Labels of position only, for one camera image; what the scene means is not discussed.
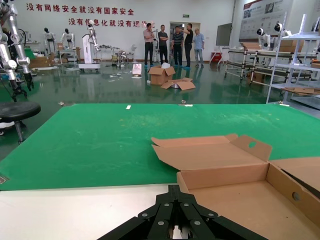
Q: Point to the white humanoid robot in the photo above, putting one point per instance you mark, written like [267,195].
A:
[48,38]
[280,28]
[263,37]
[67,37]

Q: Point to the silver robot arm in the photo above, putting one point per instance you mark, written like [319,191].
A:
[10,67]
[20,50]

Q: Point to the white shelf rack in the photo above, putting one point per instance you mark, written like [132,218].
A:
[300,37]

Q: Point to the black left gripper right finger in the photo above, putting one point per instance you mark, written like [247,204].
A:
[207,222]

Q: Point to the white paper tag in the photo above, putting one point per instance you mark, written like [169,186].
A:
[128,107]

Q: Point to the white paper bag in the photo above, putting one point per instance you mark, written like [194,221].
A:
[137,70]

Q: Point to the wall poster board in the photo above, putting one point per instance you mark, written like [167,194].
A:
[262,17]

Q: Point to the white pedestal fan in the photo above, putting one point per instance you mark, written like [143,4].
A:
[134,48]

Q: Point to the pipe frame workbench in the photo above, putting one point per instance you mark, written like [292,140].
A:
[250,57]

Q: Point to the man in striped shirt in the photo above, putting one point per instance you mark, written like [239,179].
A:
[177,41]

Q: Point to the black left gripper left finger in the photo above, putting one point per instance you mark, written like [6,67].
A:
[150,220]

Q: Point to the dark display screen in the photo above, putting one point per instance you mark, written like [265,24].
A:
[224,33]

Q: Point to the brown cardboard mailer box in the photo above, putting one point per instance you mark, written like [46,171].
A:
[305,167]

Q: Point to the torn-corner brown cardboard box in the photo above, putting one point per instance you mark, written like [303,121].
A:
[237,207]

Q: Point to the tall open cardboard box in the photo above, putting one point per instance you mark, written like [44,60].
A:
[160,76]

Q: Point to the green exit sign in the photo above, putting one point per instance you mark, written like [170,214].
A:
[186,16]

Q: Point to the black round stool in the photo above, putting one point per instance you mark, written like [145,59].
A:
[17,110]

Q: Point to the red box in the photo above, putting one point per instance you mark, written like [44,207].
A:
[216,57]

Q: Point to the green felt mat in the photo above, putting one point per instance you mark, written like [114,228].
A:
[87,150]

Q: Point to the white column robot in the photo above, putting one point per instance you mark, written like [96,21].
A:
[88,52]

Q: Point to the man in light blue shirt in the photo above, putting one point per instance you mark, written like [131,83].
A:
[199,42]

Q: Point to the man in pink shirt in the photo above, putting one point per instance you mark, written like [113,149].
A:
[148,40]

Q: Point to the flat open cardboard box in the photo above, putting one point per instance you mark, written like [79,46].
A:
[185,85]

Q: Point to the man in grey shirt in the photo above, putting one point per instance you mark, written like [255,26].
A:
[163,40]

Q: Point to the man in black shirt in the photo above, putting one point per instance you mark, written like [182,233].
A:
[188,40]

